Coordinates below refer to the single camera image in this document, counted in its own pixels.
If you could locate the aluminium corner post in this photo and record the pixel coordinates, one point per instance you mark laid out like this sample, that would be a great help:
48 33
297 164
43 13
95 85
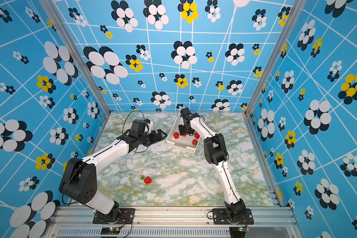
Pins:
282 39
51 11

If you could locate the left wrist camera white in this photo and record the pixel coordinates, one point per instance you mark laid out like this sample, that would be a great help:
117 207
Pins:
148 125

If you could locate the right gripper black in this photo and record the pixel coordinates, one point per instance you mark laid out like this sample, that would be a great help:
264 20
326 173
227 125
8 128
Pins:
181 132

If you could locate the clear plastic clamshell container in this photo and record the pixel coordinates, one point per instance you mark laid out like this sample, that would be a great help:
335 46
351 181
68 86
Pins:
151 171

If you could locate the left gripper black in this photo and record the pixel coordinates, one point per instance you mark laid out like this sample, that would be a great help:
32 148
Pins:
155 138

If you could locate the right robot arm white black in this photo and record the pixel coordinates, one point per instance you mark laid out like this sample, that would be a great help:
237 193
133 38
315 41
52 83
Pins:
215 153

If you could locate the green circuit board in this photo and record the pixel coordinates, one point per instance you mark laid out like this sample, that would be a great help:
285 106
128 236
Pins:
239 232
110 231

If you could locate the green circuit board right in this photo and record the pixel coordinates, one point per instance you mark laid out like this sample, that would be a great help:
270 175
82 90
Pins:
239 232

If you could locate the left aluminium corner post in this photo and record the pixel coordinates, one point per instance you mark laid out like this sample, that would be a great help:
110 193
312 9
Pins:
51 11

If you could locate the aluminium front rail frame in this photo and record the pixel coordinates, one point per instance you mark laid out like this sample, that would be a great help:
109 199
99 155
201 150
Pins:
173 222

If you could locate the right aluminium corner post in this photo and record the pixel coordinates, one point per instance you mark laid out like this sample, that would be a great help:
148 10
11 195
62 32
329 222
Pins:
282 39

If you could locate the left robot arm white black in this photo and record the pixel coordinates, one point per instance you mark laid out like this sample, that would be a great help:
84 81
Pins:
79 181

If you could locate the green circuit board left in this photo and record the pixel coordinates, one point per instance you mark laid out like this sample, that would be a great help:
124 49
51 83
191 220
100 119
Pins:
110 231

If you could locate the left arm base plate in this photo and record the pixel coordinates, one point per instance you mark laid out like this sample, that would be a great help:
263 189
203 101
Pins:
119 216

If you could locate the white perforated plastic basket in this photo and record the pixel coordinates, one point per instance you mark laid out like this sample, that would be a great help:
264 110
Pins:
183 143

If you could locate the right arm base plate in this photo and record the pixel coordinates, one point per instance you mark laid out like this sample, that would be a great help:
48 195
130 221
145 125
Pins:
221 216

